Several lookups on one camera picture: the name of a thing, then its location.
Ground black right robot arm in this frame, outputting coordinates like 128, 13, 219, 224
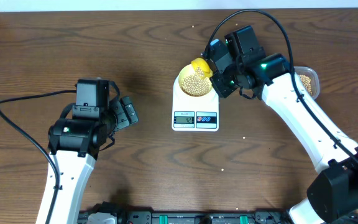
207, 26, 358, 223

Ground yellow measuring scoop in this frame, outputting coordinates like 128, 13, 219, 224
191, 58, 213, 79

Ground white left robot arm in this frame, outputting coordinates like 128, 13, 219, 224
36, 96, 139, 223

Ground soybeans in yellow bowl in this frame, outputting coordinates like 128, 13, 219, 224
181, 67, 213, 96

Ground pile of soybeans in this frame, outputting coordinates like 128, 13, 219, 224
299, 74, 313, 95

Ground white kitchen scale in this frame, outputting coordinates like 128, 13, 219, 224
172, 71, 219, 132

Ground clear plastic container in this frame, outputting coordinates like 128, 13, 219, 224
295, 67, 320, 100

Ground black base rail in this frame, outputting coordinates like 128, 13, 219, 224
76, 202, 292, 224

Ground yellow bowl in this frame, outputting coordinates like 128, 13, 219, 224
178, 63, 216, 98

